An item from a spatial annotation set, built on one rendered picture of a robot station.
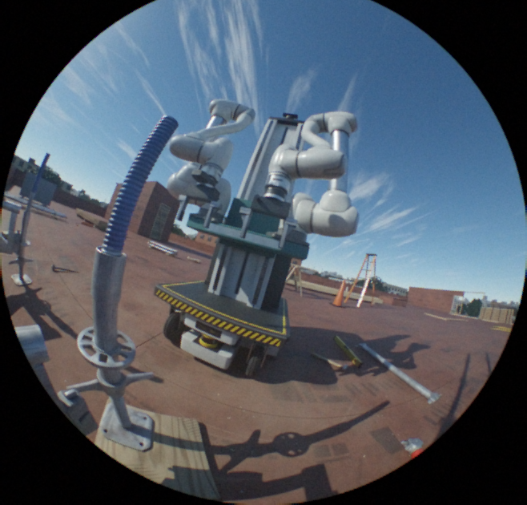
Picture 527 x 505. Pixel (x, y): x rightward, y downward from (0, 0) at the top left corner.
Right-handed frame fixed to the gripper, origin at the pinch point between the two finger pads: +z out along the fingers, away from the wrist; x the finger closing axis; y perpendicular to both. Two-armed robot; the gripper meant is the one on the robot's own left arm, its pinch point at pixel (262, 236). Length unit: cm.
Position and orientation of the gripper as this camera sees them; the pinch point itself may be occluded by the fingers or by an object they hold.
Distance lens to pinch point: 55.1
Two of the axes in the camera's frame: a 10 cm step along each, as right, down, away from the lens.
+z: -2.8, 9.5, -1.3
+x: 9.5, 2.5, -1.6
